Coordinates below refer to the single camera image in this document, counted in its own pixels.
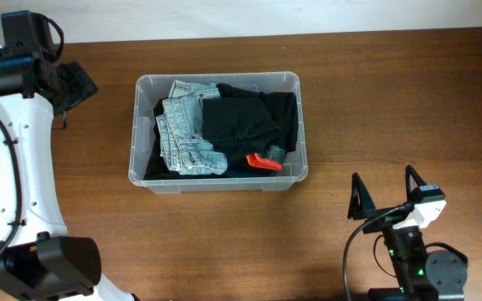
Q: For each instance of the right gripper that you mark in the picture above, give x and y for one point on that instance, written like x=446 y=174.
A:
x=358 y=201

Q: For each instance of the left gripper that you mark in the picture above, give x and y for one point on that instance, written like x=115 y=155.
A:
x=79 y=84

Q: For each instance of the light blue jeans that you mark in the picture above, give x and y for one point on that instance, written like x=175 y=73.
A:
x=180 y=126

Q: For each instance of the black garment with red waistband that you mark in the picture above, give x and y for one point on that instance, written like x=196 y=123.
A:
x=283 y=110

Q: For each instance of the blue garment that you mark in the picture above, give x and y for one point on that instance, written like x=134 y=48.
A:
x=236 y=171

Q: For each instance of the dark navy garment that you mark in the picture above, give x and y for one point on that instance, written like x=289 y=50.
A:
x=238 y=126

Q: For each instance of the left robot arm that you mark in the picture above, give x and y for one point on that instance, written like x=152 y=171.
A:
x=39 y=260

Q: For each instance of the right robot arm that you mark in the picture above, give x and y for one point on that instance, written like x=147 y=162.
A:
x=434 y=271

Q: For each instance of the clear plastic storage container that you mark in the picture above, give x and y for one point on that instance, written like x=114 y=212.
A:
x=152 y=87

